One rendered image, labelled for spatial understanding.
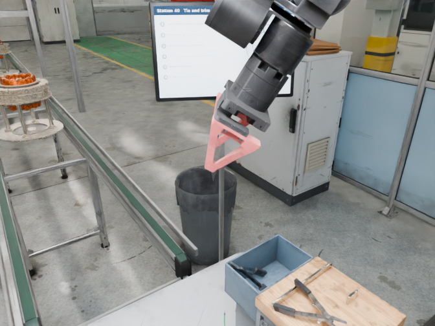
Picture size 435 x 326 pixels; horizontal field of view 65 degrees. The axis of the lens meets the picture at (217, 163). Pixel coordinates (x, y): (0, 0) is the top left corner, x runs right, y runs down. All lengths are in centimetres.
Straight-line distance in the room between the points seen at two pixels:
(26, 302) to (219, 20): 103
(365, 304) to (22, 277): 103
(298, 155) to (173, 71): 164
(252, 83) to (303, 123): 219
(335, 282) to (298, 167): 205
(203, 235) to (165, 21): 132
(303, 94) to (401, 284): 137
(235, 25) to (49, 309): 205
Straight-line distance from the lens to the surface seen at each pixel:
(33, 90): 233
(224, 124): 41
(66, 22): 281
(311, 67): 252
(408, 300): 240
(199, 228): 211
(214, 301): 108
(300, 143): 266
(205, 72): 128
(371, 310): 74
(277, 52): 43
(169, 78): 127
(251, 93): 44
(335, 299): 74
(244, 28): 42
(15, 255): 144
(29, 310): 122
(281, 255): 89
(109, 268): 241
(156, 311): 107
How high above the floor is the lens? 159
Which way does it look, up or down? 26 degrees down
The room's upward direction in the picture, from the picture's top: straight up
